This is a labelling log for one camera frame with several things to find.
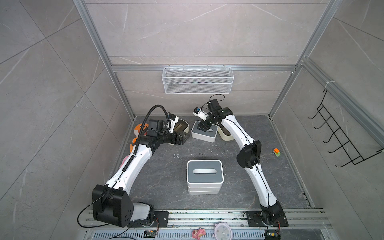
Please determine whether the white tissue box grey lid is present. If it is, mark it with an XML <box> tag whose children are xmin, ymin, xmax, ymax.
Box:
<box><xmin>191</xmin><ymin>121</ymin><xmax>218</xmax><ymax>143</ymax></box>

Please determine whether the white tissue box wooden lid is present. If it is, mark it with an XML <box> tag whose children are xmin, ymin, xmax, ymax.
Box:
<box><xmin>188</xmin><ymin>184</ymin><xmax>222</xmax><ymax>192</ymax></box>

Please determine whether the pink alarm clock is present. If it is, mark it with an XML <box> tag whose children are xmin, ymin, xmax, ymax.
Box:
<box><xmin>120</xmin><ymin>155</ymin><xmax>129</xmax><ymax>168</ymax></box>

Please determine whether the small green orange toy car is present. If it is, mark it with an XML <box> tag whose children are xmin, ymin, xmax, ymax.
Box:
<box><xmin>273</xmin><ymin>148</ymin><xmax>281</xmax><ymax>157</ymax></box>

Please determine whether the white wire mesh basket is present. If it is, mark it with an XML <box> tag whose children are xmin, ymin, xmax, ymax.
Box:
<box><xmin>162</xmin><ymin>67</ymin><xmax>234</xmax><ymax>95</ymax></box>

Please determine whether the orange shark plush toy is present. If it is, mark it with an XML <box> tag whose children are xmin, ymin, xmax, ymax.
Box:
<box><xmin>130</xmin><ymin>124</ymin><xmax>149</xmax><ymax>153</ymax></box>

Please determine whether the cream tissue box dark lid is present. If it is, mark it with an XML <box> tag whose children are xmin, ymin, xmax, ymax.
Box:
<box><xmin>166</xmin><ymin>119</ymin><xmax>189</xmax><ymax>144</ymax></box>

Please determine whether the cream tissue box brown lid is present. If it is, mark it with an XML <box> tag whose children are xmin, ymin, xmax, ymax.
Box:
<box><xmin>218</xmin><ymin>126</ymin><xmax>234</xmax><ymax>142</ymax></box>

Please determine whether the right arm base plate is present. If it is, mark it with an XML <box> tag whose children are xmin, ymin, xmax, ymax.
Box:
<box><xmin>245</xmin><ymin>211</ymin><xmax>289</xmax><ymax>227</ymax></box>

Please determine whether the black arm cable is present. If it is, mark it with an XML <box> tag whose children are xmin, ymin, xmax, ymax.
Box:
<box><xmin>200</xmin><ymin>93</ymin><xmax>226</xmax><ymax>110</ymax></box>
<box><xmin>133</xmin><ymin>104</ymin><xmax>170</xmax><ymax>155</ymax></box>

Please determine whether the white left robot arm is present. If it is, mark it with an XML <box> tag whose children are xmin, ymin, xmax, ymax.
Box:
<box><xmin>92</xmin><ymin>114</ymin><xmax>189</xmax><ymax>227</ymax></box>

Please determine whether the small electronics board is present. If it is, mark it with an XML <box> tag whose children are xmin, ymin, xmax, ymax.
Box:
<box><xmin>265</xmin><ymin>230</ymin><xmax>281</xmax><ymax>240</ymax></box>

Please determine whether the white tissue box grey top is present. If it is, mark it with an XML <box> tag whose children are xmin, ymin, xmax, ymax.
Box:
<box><xmin>187</xmin><ymin>160</ymin><xmax>224</xmax><ymax>186</ymax></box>

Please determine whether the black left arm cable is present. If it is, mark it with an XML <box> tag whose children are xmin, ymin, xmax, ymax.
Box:
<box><xmin>133</xmin><ymin>104</ymin><xmax>170</xmax><ymax>155</ymax></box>

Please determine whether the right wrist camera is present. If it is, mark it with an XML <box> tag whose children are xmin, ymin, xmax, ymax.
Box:
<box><xmin>193</xmin><ymin>107</ymin><xmax>209</xmax><ymax>121</ymax></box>

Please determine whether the pink bear figurine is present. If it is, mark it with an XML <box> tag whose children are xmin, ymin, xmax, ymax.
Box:
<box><xmin>192</xmin><ymin>228</ymin><xmax>206</xmax><ymax>240</ymax></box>

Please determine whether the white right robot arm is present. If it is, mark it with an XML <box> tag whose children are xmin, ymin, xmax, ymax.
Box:
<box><xmin>193</xmin><ymin>99</ymin><xmax>289</xmax><ymax>227</ymax></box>

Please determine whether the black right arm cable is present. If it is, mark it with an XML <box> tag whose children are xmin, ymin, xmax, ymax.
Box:
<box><xmin>200</xmin><ymin>93</ymin><xmax>226</xmax><ymax>110</ymax></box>

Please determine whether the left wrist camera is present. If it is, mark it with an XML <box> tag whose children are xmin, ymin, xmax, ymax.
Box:
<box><xmin>166</xmin><ymin>113</ymin><xmax>179</xmax><ymax>133</ymax></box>

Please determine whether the black wall hook rack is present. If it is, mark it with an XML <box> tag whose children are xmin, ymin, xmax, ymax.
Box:
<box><xmin>308</xmin><ymin>90</ymin><xmax>384</xmax><ymax>168</ymax></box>

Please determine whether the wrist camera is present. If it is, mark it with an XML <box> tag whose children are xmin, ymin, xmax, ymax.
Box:
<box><xmin>193</xmin><ymin>107</ymin><xmax>209</xmax><ymax>121</ymax></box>
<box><xmin>166</xmin><ymin>113</ymin><xmax>179</xmax><ymax>133</ymax></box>

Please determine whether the lilac alarm clock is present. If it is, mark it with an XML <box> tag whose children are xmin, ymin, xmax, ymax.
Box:
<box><xmin>214</xmin><ymin>223</ymin><xmax>233</xmax><ymax>240</ymax></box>

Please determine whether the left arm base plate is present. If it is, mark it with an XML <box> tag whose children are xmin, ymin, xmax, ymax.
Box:
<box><xmin>128</xmin><ymin>211</ymin><xmax>169</xmax><ymax>228</ymax></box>

